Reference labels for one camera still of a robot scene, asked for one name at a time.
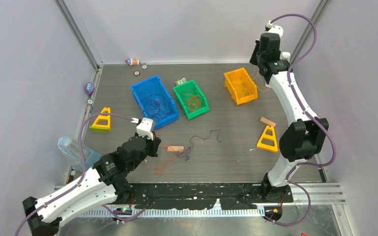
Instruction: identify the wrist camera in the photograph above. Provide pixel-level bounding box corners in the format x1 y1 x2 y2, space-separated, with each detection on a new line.
265 21 284 37
136 118 155 141

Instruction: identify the white metronome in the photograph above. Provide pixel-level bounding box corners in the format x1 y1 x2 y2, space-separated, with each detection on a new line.
280 52 291 62

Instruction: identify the green gear toy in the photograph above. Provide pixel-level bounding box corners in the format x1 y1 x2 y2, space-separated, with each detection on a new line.
175 78 187 86

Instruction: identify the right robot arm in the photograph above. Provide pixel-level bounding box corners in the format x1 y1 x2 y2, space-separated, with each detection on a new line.
250 32 329 202

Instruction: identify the small toy figurine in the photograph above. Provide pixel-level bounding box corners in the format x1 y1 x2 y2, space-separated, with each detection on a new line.
125 58 140 66

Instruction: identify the blue plastic bin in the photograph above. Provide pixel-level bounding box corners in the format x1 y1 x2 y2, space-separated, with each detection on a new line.
130 75 180 130

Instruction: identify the small wooden block right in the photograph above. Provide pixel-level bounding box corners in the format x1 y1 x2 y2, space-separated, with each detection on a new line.
259 117 276 127

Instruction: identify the orange plastic bin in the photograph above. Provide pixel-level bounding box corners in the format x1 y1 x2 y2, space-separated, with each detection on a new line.
224 67 258 105

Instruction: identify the yellow triangular toy right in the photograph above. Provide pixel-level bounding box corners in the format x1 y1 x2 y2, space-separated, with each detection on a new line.
256 125 279 152

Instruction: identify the purple round toy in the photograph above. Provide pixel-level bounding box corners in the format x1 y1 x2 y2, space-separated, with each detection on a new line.
84 82 95 95

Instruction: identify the yellow triangular toy left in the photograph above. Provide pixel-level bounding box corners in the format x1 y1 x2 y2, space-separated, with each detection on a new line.
89 114 111 132

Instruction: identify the green plastic bin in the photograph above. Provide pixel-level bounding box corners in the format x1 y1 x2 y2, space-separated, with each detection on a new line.
173 80 210 120

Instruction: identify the clear blue plastic container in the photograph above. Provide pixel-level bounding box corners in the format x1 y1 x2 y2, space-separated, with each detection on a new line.
58 136 102 172

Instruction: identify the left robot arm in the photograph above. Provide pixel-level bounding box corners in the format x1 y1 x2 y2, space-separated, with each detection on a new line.
22 135 161 236

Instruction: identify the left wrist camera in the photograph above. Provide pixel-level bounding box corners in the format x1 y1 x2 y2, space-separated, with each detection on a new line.
136 118 155 141

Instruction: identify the orange cable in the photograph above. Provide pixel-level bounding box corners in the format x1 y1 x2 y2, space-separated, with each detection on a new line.
153 92 209 177

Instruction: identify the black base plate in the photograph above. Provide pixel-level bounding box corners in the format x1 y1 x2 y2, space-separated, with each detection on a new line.
114 183 293 210

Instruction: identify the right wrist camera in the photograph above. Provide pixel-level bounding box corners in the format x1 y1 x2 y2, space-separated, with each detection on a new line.
265 21 284 37

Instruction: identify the yellow triangular toy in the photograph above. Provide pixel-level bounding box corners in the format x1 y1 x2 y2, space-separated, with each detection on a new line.
89 114 111 132
256 125 279 152

